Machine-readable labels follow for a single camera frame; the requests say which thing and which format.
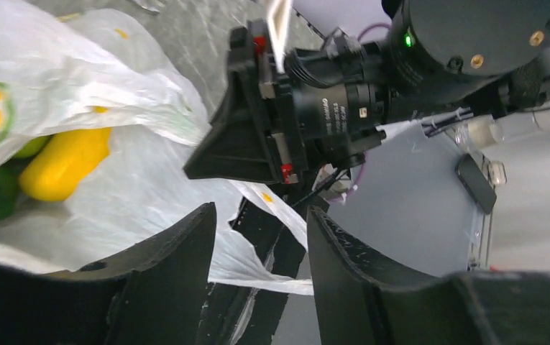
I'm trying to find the white plastic bag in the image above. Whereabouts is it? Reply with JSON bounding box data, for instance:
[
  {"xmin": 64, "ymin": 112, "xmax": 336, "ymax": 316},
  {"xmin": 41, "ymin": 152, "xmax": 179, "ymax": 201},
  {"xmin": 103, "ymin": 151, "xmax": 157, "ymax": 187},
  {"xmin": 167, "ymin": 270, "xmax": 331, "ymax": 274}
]
[{"xmin": 0, "ymin": 0, "xmax": 315, "ymax": 296}]

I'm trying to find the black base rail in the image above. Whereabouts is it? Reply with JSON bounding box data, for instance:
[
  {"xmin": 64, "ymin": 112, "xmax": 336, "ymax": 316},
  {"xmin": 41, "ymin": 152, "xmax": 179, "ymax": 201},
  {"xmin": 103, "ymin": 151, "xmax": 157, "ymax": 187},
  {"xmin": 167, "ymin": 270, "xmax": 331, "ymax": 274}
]
[{"xmin": 191, "ymin": 180, "xmax": 328, "ymax": 344}]

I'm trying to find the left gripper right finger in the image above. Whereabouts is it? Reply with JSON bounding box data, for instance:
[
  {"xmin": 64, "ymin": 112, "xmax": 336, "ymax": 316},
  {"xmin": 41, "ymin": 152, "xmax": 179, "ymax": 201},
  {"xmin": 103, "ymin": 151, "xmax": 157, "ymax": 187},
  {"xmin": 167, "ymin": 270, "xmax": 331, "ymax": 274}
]
[{"xmin": 307, "ymin": 207, "xmax": 550, "ymax": 344}]

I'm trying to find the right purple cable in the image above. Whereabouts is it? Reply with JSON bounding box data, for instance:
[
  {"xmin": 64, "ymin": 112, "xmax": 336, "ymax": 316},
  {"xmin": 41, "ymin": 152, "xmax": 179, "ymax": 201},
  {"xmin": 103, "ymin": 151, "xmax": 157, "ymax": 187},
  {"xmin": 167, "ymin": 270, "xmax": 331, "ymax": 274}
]
[{"xmin": 324, "ymin": 21, "xmax": 395, "ymax": 206}]

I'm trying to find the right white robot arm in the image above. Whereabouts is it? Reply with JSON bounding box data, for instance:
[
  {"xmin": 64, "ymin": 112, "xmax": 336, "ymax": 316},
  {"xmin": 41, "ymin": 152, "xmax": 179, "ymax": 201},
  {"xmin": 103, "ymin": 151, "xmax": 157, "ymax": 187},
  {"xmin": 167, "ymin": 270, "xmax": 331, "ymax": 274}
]
[{"xmin": 184, "ymin": 1, "xmax": 550, "ymax": 184}]

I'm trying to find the light green fake fruit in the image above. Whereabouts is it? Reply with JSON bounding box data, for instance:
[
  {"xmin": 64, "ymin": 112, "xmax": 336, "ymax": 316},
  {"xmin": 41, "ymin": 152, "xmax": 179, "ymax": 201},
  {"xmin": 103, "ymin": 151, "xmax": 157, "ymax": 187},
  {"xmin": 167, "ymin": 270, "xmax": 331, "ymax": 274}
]
[{"xmin": 12, "ymin": 136, "xmax": 51, "ymax": 160}]

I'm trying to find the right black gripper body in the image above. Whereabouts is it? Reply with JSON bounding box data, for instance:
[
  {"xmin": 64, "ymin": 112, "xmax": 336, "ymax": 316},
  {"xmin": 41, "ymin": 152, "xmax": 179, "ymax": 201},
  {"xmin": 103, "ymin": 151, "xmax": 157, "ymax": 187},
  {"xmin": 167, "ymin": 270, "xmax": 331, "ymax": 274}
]
[{"xmin": 226, "ymin": 21, "xmax": 389, "ymax": 184}]

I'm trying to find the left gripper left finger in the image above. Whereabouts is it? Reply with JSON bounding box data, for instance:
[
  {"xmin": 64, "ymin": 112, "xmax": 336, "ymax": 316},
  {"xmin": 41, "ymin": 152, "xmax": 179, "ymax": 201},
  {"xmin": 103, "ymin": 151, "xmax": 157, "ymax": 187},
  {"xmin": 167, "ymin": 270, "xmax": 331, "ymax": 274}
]
[{"xmin": 0, "ymin": 203, "xmax": 216, "ymax": 344}]

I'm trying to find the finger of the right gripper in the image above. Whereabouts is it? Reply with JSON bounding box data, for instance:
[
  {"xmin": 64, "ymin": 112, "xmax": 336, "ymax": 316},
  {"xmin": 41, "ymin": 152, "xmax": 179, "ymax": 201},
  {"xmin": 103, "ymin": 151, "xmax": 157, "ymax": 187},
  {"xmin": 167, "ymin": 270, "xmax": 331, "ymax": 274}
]
[{"xmin": 183, "ymin": 72, "xmax": 278, "ymax": 184}]

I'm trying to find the yellow fake fruit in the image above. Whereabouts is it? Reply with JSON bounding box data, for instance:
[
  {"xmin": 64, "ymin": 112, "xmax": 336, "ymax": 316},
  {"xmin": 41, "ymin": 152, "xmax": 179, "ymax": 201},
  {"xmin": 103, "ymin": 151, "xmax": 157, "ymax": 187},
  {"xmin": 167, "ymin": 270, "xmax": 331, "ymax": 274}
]
[{"xmin": 19, "ymin": 128, "xmax": 111, "ymax": 202}]

